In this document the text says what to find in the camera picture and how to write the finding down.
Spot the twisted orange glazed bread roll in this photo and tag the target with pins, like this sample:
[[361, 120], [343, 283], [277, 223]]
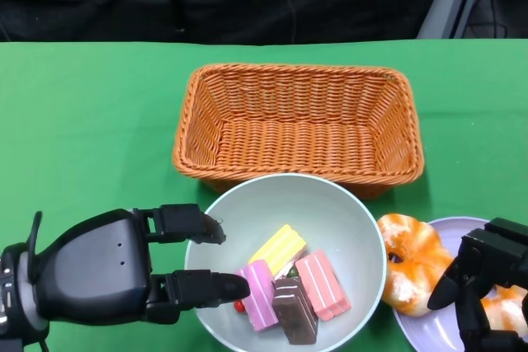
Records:
[[505, 306]]

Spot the small green berry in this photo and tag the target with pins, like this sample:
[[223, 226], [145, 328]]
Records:
[[292, 272]]

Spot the magenta pink layered cake slice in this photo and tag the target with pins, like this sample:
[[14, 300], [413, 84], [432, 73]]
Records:
[[260, 298]]

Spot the salmon pink layered cake slice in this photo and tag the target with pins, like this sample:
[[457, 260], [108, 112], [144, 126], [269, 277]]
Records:
[[323, 286]]

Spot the lavender plate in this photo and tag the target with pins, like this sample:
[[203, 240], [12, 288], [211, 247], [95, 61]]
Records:
[[429, 327]]

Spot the small red berry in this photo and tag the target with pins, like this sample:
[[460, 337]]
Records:
[[239, 306]]

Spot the orange wicker basket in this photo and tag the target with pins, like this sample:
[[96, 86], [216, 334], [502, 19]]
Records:
[[297, 142]]

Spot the green tablecloth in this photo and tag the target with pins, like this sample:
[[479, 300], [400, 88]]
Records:
[[82, 100]]

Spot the yellow layered cake slice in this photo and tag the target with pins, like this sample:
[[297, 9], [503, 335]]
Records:
[[278, 247]]

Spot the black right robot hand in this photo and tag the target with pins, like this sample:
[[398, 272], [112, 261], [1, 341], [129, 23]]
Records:
[[499, 265]]

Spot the pale grey-green ceramic bowl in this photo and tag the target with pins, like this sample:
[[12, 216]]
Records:
[[321, 207]]

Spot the chocolate brown layered cake slice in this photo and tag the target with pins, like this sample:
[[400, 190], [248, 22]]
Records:
[[295, 315]]

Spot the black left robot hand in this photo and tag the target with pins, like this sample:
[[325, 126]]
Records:
[[95, 273]]

